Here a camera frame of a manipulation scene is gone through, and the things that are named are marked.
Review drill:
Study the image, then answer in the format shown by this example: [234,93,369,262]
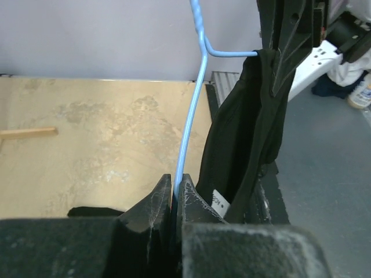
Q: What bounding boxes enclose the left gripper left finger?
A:
[1,174,174,277]

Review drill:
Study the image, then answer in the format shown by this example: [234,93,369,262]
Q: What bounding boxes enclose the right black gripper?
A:
[257,0,330,96]

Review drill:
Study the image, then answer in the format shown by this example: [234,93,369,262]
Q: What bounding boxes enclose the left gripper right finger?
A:
[174,173,333,278]

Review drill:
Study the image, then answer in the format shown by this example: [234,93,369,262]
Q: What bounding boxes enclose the black printed t shirt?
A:
[67,48,290,224]

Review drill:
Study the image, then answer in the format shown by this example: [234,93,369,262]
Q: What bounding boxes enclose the light blue wire hanger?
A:
[173,0,257,202]

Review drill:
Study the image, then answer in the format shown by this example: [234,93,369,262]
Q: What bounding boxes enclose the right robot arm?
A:
[257,1,370,98]

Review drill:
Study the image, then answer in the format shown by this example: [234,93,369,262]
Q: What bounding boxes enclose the plastic bottle with label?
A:
[347,73,370,109]

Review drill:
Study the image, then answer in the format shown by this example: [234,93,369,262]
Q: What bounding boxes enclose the aluminium extrusion frame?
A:
[212,71,240,107]

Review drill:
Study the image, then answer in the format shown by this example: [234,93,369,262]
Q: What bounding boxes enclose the wooden clothes rack frame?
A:
[1,127,59,149]

